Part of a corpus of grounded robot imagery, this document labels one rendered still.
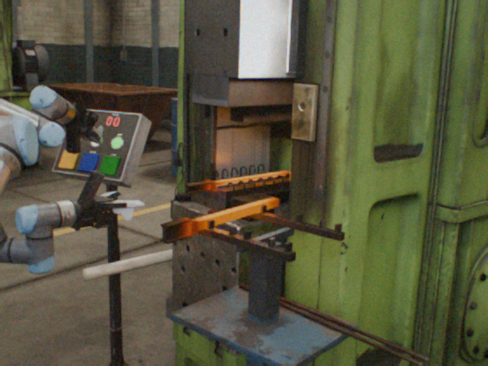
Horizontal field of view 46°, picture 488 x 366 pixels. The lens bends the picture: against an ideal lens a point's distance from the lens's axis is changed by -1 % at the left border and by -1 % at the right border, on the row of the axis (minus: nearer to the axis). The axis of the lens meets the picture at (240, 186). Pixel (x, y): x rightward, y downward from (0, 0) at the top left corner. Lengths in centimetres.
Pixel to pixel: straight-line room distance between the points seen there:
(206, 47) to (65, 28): 937
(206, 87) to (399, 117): 64
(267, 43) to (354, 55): 33
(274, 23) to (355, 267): 81
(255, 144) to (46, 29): 895
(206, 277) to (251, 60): 74
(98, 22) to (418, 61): 1001
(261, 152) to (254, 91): 47
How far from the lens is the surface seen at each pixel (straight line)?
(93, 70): 1164
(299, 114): 183
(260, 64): 191
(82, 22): 1150
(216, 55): 194
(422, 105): 203
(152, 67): 1100
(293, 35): 183
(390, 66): 192
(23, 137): 143
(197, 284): 207
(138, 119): 230
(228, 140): 226
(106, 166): 228
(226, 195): 195
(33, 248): 172
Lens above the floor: 145
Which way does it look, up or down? 13 degrees down
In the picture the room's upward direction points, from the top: 2 degrees clockwise
